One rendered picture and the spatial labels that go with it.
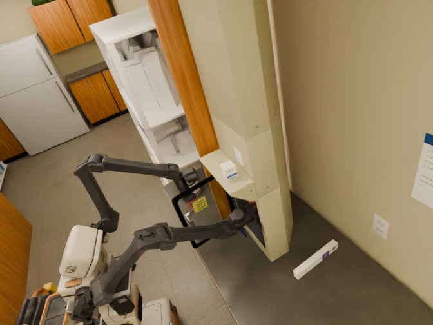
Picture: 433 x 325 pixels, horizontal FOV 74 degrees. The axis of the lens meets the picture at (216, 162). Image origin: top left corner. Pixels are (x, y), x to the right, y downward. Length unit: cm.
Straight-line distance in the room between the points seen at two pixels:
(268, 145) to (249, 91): 24
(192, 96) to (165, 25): 30
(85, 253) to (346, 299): 118
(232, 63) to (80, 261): 106
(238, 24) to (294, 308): 118
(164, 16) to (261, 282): 126
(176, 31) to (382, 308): 141
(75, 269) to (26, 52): 465
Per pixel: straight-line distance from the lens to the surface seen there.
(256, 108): 103
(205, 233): 134
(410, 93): 107
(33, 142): 624
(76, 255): 148
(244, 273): 160
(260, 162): 114
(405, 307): 155
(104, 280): 138
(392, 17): 104
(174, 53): 125
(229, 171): 119
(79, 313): 151
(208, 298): 268
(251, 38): 95
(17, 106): 602
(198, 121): 137
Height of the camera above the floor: 229
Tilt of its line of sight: 36 degrees down
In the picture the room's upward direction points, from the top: 17 degrees counter-clockwise
